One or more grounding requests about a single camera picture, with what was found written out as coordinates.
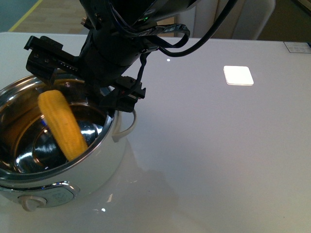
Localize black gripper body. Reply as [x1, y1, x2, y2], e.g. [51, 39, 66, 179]
[24, 29, 147, 113]

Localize yellow corn cob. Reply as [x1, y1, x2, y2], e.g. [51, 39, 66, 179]
[38, 90, 88, 161]

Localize white electric cooking pot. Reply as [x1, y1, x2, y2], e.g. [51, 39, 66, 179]
[0, 73, 135, 211]

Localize beige chair middle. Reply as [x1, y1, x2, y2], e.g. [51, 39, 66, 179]
[175, 0, 276, 40]

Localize table label sticker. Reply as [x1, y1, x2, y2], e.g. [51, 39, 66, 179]
[283, 42, 311, 54]

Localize black cable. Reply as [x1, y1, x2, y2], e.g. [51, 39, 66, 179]
[155, 0, 239, 58]

